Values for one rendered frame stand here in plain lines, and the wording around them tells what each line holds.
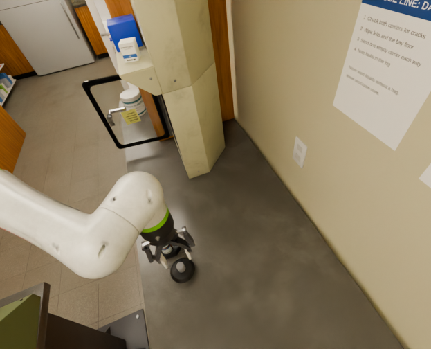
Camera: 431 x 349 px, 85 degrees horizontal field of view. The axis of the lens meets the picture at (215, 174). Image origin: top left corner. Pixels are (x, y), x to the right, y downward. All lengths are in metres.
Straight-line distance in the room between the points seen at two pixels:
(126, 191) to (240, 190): 0.70
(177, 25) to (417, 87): 0.63
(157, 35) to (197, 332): 0.93
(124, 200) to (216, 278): 0.54
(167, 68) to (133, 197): 0.51
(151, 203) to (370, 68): 0.55
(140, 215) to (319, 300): 0.66
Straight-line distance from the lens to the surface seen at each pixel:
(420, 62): 0.59
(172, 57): 0.87
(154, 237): 0.62
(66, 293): 2.35
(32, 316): 1.14
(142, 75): 0.88
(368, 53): 0.66
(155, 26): 0.84
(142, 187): 0.51
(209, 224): 1.03
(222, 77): 1.38
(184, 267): 0.91
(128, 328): 2.01
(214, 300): 0.92
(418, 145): 0.62
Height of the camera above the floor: 1.82
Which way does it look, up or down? 48 degrees down
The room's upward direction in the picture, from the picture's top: 10 degrees counter-clockwise
